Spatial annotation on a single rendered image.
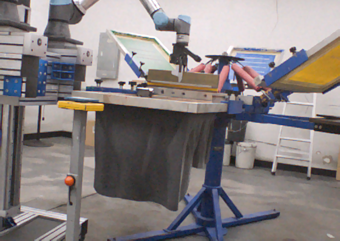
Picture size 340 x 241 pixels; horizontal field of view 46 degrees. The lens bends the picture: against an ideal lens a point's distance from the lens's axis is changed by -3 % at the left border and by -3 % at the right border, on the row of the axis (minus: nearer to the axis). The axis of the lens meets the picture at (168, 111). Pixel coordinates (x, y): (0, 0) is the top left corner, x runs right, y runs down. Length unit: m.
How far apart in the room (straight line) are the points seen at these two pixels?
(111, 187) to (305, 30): 4.88
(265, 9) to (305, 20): 0.63
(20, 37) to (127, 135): 0.61
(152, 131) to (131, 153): 0.14
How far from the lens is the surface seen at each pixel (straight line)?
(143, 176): 1.82
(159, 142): 1.77
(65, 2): 2.32
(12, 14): 1.87
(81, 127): 1.60
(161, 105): 1.64
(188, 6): 6.80
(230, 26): 6.53
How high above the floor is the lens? 1.03
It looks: 3 degrees down
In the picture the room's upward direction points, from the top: 5 degrees clockwise
